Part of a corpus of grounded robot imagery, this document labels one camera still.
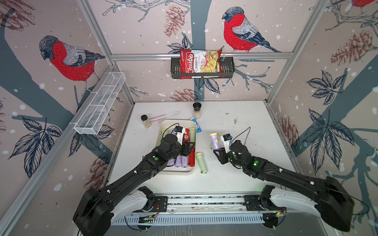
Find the black wall basket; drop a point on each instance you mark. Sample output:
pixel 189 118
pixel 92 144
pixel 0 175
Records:
pixel 227 66

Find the short red flashlight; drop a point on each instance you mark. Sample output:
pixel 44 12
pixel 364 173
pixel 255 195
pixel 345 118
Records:
pixel 186 135

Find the pink handled metal tongs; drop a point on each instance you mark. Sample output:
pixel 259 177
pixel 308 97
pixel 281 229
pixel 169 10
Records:
pixel 163 117

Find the red cassava chips bag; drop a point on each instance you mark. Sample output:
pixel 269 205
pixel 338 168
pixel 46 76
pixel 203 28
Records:
pixel 200 61

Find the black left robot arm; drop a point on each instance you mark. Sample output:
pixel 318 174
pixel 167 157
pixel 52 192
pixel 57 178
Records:
pixel 94 212

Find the blue flashlight back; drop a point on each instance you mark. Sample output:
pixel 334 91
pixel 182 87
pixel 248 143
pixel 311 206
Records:
pixel 198 128

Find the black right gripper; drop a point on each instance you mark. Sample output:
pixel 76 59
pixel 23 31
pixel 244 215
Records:
pixel 221 155

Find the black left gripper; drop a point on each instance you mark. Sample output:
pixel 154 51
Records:
pixel 186 149

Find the red flashlight back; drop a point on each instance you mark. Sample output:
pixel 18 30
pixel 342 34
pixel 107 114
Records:
pixel 191 158

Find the green flashlight front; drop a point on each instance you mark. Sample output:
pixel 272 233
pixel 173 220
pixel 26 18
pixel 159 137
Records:
pixel 200 159

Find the white wire mesh shelf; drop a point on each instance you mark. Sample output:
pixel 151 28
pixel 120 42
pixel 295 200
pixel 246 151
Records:
pixel 97 111

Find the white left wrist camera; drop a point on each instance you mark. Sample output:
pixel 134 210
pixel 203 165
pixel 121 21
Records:
pixel 179 132

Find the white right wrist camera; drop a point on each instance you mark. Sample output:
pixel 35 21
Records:
pixel 226 139

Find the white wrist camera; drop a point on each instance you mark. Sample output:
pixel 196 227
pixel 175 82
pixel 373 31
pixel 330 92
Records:
pixel 226 139
pixel 179 132

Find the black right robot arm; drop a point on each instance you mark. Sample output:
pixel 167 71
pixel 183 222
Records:
pixel 333 202

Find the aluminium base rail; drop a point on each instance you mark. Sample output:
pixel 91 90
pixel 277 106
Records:
pixel 180 210

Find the cream plastic storage tray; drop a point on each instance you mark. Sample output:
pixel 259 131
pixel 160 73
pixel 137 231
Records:
pixel 167 124

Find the small spice jar black lid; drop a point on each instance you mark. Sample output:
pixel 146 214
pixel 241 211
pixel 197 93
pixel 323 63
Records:
pixel 146 121

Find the large spice jar black lid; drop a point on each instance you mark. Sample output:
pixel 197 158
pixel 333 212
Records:
pixel 197 110

